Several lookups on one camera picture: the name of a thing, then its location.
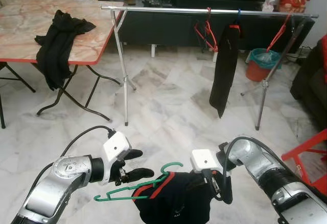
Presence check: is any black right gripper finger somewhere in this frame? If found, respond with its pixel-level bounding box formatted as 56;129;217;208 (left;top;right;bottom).
219;175;235;205

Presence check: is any green plastic hanger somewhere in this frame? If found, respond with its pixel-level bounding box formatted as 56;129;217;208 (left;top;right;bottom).
94;161;184;203

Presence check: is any navy sports shirt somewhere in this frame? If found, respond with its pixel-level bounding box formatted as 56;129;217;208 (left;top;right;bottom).
131;170;219;224

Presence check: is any black printed shirt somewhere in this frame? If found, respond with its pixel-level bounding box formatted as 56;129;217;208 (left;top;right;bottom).
209;23;241;119

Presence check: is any black knit garment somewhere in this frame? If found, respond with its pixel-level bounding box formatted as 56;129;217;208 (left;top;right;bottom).
34;10;97;92

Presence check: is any red plastic hanger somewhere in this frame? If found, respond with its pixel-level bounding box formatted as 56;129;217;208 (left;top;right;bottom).
265;11;293;54
194;7;219;53

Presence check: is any red plastic stool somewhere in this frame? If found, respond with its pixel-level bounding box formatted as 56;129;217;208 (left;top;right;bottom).
281;128;327;196

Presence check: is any dark grey sofa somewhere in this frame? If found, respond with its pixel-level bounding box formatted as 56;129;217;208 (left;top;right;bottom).
290;34;327;131

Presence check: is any orange bucket with teal bag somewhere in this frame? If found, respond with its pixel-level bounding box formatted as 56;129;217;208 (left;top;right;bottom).
246;48;282;83

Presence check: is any black TV console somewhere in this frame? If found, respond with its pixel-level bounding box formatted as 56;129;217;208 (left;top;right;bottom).
113;0;310;51

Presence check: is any red cushion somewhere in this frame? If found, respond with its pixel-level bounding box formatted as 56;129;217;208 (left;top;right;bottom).
320;35;327;84

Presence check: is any silver clothes rack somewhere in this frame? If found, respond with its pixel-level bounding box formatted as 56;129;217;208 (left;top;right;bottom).
100;5;319;131

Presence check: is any marble folding table red edge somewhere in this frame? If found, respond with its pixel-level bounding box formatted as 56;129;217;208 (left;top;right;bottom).
0;0;126;128

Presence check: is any black soundbar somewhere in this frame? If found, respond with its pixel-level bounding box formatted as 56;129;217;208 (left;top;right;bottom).
175;0;266;10

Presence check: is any white tissue box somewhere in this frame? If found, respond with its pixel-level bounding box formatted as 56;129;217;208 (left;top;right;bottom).
262;0;276;13

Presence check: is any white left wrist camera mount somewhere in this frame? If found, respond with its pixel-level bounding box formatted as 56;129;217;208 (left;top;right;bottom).
101;130;132;185

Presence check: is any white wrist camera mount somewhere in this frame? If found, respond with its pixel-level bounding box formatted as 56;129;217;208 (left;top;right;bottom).
101;130;132;185
190;148;224;174

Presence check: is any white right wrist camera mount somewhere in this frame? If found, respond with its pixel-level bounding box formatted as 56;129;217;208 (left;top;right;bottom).
190;148;224;174

